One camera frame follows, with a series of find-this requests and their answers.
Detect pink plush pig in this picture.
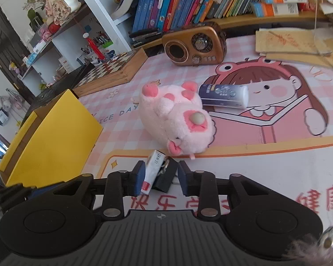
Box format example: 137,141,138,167
139,80,217,160

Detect white and wooden bookshelf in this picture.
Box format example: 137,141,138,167
69,0,333,50

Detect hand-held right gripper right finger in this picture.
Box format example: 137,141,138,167
178,160,268,219

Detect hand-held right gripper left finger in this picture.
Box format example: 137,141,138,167
52,160,146,219

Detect bundle of black pens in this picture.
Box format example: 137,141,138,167
129,29,163,47

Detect black electronic keyboard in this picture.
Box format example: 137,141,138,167
19,63,95,128

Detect pink cartoon desk mat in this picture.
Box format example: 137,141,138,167
78,35,333,178

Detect floral lucky cat decoration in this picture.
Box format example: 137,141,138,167
44,0,71,26

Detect brown retro radio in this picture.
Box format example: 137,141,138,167
162,26,227,67

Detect white mat red characters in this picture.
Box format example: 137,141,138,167
96,134,333,255

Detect white shelf unit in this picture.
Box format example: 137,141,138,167
17,3,123,89

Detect stack of yellowish papers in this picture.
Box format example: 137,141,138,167
255,28,333,70

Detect yellow cardboard box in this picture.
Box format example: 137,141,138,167
0,89,104,189

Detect dark wooden door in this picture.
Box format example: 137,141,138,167
0,0,34,103

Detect blue and white tube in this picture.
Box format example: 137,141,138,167
198,83,250,108

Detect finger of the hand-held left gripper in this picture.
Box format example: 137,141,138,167
0,184,54,214

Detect black binder clip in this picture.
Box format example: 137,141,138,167
151,156,179,193

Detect red tassel ornament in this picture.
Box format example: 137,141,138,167
83,25,106,61

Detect small white packet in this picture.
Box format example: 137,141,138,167
140,150,167,195

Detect fluffy pompom keychain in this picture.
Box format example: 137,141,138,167
283,224,333,266

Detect hanging tote bags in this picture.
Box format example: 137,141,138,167
0,89,25,126

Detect wooden chessboard box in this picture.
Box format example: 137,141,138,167
72,47,149,98

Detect row of colourful books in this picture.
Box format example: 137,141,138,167
132,0,322,32

